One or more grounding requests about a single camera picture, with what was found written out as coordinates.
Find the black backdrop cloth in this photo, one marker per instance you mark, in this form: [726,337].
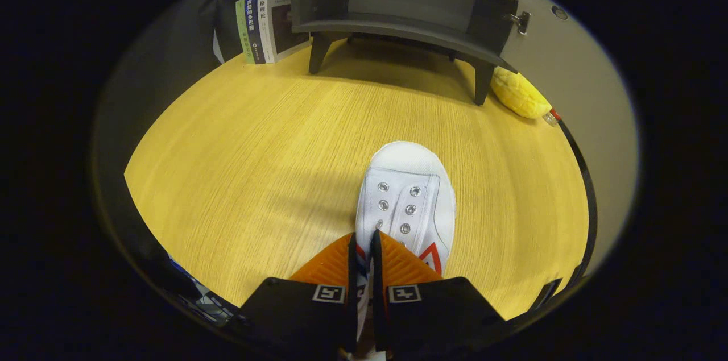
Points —
[187,25]

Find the white flat sheet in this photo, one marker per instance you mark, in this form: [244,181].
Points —
[218,49]

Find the yellow plush toy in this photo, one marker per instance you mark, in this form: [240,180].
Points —
[520,94]

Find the white cover book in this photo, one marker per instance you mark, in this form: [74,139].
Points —
[281,25]

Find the white canvas shoe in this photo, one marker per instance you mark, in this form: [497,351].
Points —
[406,179]

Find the dark blue spine book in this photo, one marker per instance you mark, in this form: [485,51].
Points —
[254,28]

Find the blue and white cloth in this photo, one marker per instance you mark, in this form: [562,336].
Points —
[199,295]

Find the metal door hinge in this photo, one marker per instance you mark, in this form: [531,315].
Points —
[522,21]

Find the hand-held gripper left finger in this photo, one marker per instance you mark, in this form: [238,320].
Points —
[352,304]

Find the small red-capped bottle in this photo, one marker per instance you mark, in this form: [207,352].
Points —
[550,117]

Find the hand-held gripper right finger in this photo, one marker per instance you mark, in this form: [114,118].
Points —
[377,315]

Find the dark grey shoe cabinet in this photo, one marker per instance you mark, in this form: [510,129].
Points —
[398,25]

